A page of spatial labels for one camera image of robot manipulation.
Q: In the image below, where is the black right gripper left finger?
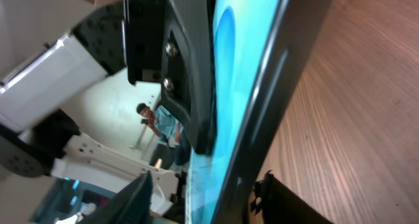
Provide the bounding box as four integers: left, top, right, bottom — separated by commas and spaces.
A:
80, 172, 153, 224

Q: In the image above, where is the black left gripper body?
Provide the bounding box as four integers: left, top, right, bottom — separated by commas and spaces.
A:
123, 0, 217, 86

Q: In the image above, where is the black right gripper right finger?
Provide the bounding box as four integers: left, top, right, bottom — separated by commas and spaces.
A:
250, 171, 332, 224

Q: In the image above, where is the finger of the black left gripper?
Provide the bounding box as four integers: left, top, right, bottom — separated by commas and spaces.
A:
162, 0, 217, 155

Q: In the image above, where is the Galaxy S25 smartphone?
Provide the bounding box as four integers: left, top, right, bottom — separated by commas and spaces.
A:
186, 0, 332, 223

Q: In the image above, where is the person in blue shirt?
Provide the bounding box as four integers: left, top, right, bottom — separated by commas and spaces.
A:
136, 103, 191, 166

